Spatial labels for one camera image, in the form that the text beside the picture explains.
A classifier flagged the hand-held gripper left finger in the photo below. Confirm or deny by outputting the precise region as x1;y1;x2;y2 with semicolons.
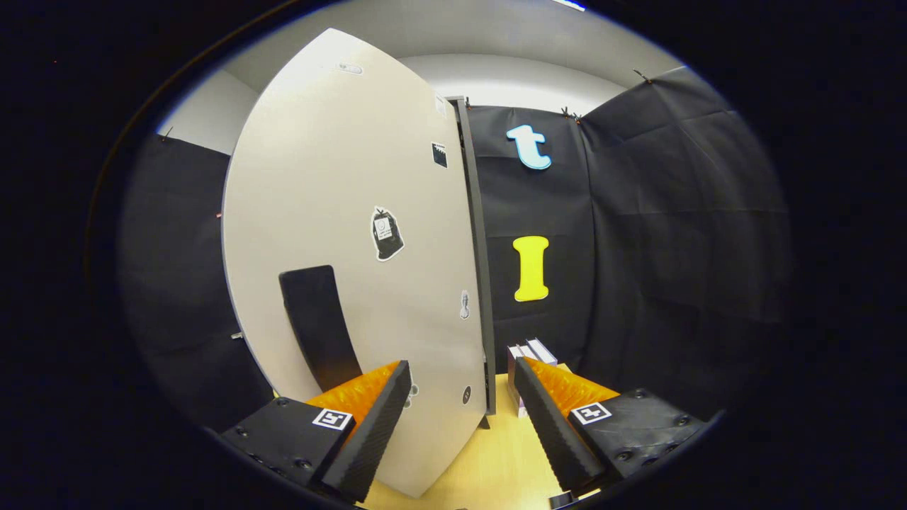
220;360;413;504

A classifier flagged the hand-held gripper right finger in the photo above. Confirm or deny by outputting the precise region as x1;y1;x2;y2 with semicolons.
512;356;709;495

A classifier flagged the black backdrop cloth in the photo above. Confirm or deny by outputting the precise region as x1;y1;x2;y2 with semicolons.
120;66;793;433

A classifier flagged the black door handle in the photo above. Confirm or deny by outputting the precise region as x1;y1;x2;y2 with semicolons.
278;266;364;392

